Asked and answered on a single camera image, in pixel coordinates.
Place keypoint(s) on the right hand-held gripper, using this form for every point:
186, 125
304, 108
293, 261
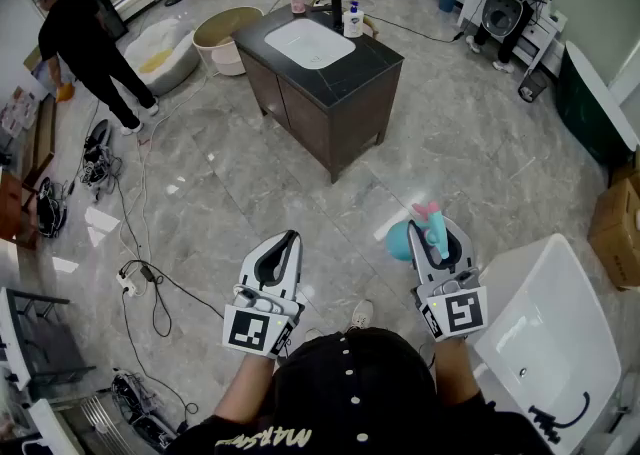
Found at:
465, 313

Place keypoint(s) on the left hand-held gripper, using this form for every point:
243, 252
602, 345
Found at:
250, 330

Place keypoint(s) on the person's right forearm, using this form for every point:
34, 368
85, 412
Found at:
455, 368

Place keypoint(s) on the person's left forearm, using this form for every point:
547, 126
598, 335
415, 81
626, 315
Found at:
245, 388

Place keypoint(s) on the white pump bottle blue cap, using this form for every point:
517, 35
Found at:
352, 23

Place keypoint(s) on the pink lotion bottle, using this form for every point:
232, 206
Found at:
297, 2

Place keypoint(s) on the person's left shoe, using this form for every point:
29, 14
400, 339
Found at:
314, 334

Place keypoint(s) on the person's shoe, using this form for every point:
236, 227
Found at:
362, 314
314, 334

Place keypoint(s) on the person's right shoe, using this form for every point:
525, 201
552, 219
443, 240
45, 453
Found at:
362, 314

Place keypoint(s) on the white freestanding basin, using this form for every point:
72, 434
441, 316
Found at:
545, 323

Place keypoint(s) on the black power adapter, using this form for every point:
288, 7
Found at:
147, 274

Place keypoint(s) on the white power strip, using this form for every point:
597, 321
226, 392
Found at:
127, 284

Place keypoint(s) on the person's black shirt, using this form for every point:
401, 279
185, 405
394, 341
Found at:
350, 418

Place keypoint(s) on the cardboard box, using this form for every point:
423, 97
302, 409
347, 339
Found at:
617, 238

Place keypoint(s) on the black mesh wastebasket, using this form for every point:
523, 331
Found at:
532, 87

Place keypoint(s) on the black curved faucet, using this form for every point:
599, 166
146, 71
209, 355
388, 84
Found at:
550, 423

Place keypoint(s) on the dark green bathtub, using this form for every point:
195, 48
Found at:
585, 103

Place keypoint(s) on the round tub wooden rim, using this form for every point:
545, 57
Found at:
227, 50

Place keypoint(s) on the white stone tub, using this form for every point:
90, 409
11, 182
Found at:
170, 68

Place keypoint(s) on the white inset sink basin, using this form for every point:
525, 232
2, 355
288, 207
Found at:
310, 43

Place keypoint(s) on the white drawer cabinet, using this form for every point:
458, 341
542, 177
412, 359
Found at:
542, 38

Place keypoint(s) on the grey metal rack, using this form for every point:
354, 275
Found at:
45, 343

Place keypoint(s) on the wooden curved chair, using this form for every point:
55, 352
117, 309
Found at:
372, 25

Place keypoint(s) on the long wooden shelf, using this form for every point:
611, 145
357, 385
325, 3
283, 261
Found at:
44, 138

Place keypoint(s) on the black square faucet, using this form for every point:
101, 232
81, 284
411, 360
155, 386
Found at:
332, 8

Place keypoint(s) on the brown wooden cabinet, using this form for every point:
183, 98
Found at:
12, 203

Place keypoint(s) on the yellow cloth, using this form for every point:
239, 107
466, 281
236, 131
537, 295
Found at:
66, 93

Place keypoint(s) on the black tall cabinet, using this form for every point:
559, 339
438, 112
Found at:
110, 13

